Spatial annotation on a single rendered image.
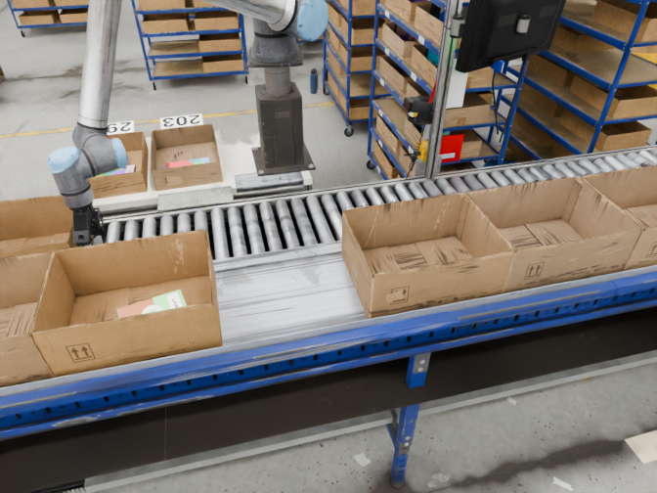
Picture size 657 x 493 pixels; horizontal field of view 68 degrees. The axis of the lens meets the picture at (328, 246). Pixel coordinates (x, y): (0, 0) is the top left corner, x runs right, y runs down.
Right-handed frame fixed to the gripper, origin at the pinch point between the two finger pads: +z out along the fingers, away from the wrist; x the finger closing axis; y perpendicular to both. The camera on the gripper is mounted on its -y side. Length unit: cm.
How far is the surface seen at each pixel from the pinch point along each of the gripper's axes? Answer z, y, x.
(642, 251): -16, -58, -159
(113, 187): 0.9, 44.7, -1.0
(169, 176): -1, 45, -23
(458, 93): -30, 31, -141
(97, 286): -10.9, -29.3, -6.1
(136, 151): 4, 82, -7
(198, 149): 4, 77, -36
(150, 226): 5.4, 19.9, -15.0
